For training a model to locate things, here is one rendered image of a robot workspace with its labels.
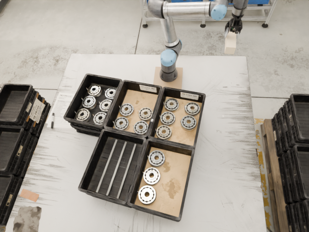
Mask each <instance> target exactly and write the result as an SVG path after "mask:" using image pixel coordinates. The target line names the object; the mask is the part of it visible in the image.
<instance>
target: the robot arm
mask: <svg viewBox="0 0 309 232"><path fill-rule="evenodd" d="M248 1H249V0H214V1H204V2H179V3H172V1H171V0H148V11H149V13H150V14H151V15H152V16H153V17H155V18H160V21H161V25H162V28H163V32H164V36H165V41H164V44H165V47H166V49H165V50H164V51H163V52H162V53H161V56H160V62H161V70H160V78H161V80H163V81H165V82H172V81H174V80H176V78H177V74H178V73H177V69H176V61H177V58H178V56H179V53H180V51H181V49H182V41H181V40H180V39H179V38H178V37H177V36H176V32H175V27H174V23H173V19H172V17H212V18H213V19H214V20H217V21H218V20H221V19H223V18H224V16H225V14H226V12H227V8H228V5H229V3H233V4H234V5H233V9H232V16H233V18H231V19H230V20H229V21H228V22H227V23H226V25H225V32H224V37H225V38H226V37H227V34H228V33H229V32H232V33H234V32H235V34H236V39H237V38H239V35H240V32H241V30H242V20H241V18H242V17H243V16H244V13H245V11H246V9H247V4H248Z"/></svg>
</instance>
